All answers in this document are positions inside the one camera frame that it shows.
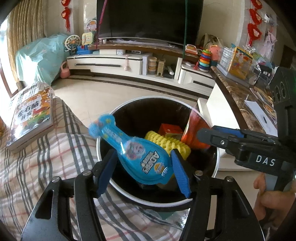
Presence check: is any children's picture book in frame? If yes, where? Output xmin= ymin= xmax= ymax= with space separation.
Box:
xmin=6 ymin=82 xmax=54 ymax=152

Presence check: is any yellow picture box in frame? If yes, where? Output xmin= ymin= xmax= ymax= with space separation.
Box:
xmin=228 ymin=47 xmax=253 ymax=80

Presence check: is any yellow foam fruit net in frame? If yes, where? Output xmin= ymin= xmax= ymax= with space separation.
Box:
xmin=145 ymin=131 xmax=191 ymax=160

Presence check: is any orange snack packet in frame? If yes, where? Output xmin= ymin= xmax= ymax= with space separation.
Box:
xmin=181 ymin=109 xmax=210 ymax=150

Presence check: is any plaid table cloth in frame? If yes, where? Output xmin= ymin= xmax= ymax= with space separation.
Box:
xmin=1 ymin=97 xmax=182 ymax=240

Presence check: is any pink kettlebell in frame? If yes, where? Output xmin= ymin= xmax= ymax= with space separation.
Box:
xmin=60 ymin=61 xmax=71 ymax=79

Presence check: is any person's right hand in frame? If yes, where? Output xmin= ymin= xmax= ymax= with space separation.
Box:
xmin=253 ymin=173 xmax=295 ymax=227

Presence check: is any colourful stacking ring toy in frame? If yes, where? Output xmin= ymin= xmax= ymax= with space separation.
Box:
xmin=198 ymin=49 xmax=211 ymax=72

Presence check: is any white TV cabinet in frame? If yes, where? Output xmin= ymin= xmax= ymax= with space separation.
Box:
xmin=67 ymin=53 xmax=215 ymax=96

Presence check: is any white ferris wheel toy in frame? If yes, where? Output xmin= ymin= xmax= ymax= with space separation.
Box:
xmin=64 ymin=35 xmax=81 ymax=55

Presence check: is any toy telephone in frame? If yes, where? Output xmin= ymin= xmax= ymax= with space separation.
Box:
xmin=81 ymin=32 xmax=94 ymax=46

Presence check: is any light blue covered furniture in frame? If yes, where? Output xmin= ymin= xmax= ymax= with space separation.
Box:
xmin=16 ymin=34 xmax=69 ymax=86

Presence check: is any red box in bin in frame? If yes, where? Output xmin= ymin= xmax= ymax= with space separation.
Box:
xmin=158 ymin=123 xmax=184 ymax=140

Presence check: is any black flat television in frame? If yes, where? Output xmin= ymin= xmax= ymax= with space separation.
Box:
xmin=96 ymin=0 xmax=203 ymax=45

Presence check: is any beige curtain right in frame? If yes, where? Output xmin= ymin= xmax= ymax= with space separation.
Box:
xmin=6 ymin=0 xmax=45 ymax=82

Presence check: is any red hanging decoration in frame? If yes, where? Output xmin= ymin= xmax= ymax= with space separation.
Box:
xmin=61 ymin=0 xmax=71 ymax=32

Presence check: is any white-rimmed black trash bin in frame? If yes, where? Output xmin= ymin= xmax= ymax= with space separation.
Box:
xmin=96 ymin=96 xmax=220 ymax=212

